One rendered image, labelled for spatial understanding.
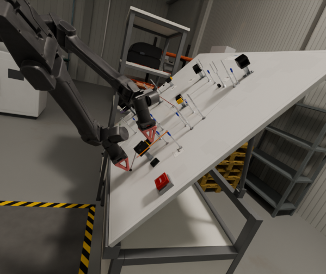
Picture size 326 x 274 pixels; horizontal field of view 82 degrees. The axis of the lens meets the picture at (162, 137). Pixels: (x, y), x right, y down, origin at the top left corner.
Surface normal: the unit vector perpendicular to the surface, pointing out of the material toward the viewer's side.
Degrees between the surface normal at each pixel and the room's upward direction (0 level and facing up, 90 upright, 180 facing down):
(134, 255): 0
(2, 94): 90
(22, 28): 66
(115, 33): 90
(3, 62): 90
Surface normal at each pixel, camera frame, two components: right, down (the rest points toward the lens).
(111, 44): 0.34, 0.40
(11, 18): 0.99, -0.12
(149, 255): 0.26, -0.91
